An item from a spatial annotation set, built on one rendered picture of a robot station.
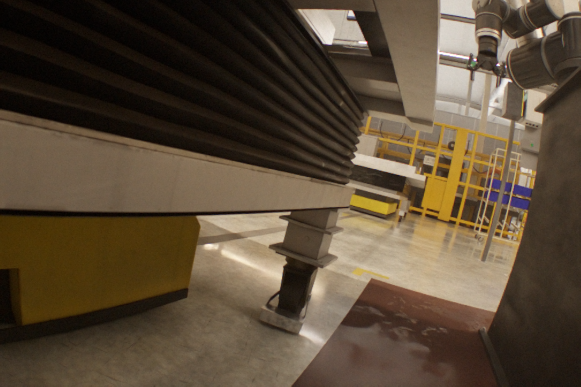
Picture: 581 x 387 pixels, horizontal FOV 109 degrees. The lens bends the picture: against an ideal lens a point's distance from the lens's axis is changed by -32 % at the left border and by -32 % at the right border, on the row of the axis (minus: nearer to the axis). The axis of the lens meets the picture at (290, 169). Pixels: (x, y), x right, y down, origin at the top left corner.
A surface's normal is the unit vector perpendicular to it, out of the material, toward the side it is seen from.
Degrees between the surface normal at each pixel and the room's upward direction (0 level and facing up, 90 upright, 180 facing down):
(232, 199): 90
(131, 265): 90
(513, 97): 90
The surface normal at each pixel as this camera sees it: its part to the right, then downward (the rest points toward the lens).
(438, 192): -0.41, -0.10
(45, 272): 0.87, 0.23
